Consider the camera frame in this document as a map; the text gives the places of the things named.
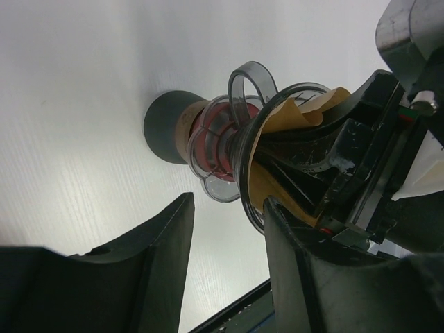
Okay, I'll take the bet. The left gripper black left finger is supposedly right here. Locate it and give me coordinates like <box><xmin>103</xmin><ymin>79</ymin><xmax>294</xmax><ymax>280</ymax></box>
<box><xmin>1</xmin><ymin>193</ymin><xmax>195</xmax><ymax>332</ymax></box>

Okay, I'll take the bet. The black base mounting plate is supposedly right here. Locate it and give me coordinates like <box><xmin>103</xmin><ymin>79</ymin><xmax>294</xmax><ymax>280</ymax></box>
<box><xmin>191</xmin><ymin>280</ymin><xmax>277</xmax><ymax>333</ymax></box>

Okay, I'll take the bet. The brown paper coffee filter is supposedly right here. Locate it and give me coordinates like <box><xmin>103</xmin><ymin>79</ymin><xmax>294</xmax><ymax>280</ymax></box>
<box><xmin>241</xmin><ymin>87</ymin><xmax>351</xmax><ymax>213</ymax></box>

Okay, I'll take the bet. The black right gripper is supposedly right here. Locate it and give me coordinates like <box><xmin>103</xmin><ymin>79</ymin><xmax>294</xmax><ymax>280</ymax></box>
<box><xmin>256</xmin><ymin>71</ymin><xmax>443</xmax><ymax>253</ymax></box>

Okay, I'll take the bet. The smoky transparent plastic coffee dripper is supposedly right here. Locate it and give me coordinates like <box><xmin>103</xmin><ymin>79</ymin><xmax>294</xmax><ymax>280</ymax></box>
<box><xmin>187</xmin><ymin>61</ymin><xmax>329</xmax><ymax>233</ymax></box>

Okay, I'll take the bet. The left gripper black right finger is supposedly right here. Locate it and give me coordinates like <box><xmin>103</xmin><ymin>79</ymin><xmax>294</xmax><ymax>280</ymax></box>
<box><xmin>264</xmin><ymin>198</ymin><xmax>443</xmax><ymax>332</ymax></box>

